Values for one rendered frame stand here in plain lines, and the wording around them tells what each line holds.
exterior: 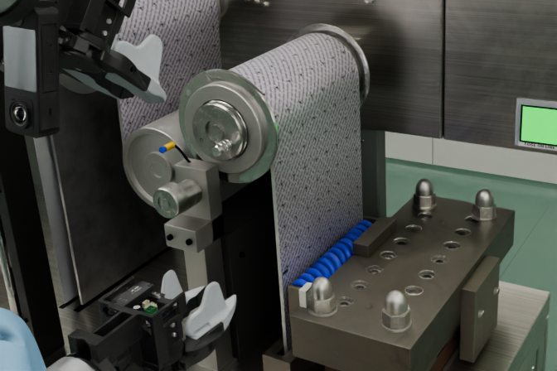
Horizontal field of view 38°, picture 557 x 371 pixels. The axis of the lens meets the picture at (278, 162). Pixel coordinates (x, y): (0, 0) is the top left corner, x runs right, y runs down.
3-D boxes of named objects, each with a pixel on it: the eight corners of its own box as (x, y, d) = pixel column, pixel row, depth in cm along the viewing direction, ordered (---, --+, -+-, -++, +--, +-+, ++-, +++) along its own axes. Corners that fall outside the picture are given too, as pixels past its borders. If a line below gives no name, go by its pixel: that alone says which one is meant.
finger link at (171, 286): (202, 252, 93) (162, 294, 85) (207, 297, 95) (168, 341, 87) (178, 249, 94) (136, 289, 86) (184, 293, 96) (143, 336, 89)
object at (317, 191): (279, 296, 107) (270, 166, 100) (360, 223, 125) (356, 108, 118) (283, 297, 106) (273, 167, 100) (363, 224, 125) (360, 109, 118)
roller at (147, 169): (128, 203, 114) (116, 122, 110) (231, 142, 134) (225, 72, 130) (196, 219, 108) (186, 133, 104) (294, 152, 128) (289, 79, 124)
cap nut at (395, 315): (375, 328, 97) (375, 295, 95) (388, 312, 100) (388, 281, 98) (404, 335, 95) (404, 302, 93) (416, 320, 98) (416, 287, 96)
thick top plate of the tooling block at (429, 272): (292, 355, 103) (289, 315, 101) (416, 225, 134) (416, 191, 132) (410, 392, 95) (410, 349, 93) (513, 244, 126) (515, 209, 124)
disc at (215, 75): (184, 174, 107) (171, 65, 102) (186, 172, 107) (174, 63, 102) (280, 192, 100) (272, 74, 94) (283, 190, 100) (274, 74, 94)
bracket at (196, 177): (181, 381, 111) (154, 175, 100) (209, 356, 116) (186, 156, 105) (210, 392, 109) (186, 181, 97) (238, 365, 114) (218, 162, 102)
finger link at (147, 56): (198, 58, 83) (134, 14, 76) (180, 112, 81) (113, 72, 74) (176, 57, 85) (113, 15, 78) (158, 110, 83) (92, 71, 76)
